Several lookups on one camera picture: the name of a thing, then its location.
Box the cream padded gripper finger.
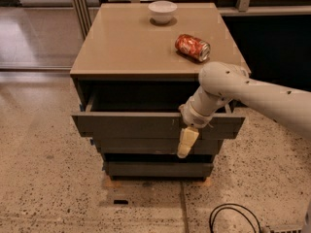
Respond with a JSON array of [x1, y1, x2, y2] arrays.
[[177, 126, 199, 158]]

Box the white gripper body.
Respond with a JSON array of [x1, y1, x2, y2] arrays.
[[179, 102, 216, 129]]

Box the grey top drawer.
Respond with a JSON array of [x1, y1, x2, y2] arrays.
[[71, 90, 246, 140]]

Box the grey drawer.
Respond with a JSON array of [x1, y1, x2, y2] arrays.
[[92, 138, 224, 155], [71, 90, 246, 140], [104, 161, 213, 178]]

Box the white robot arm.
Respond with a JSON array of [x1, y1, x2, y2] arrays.
[[180, 62, 311, 233]]

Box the grey-brown drawer cabinet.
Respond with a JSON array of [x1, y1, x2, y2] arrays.
[[69, 2, 252, 182]]

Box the grey bottom drawer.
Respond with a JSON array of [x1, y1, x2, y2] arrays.
[[104, 161, 213, 178]]

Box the grey middle drawer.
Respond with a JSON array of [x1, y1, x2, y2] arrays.
[[92, 138, 224, 155]]

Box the red soda can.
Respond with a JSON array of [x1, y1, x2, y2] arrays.
[[175, 34, 211, 62]]

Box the white ceramic bowl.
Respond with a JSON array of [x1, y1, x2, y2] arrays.
[[148, 1, 177, 24]]

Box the grey power strip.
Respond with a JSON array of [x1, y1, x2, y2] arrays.
[[261, 224, 302, 233]]

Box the black cable loop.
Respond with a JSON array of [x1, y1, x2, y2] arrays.
[[208, 203, 262, 233]]

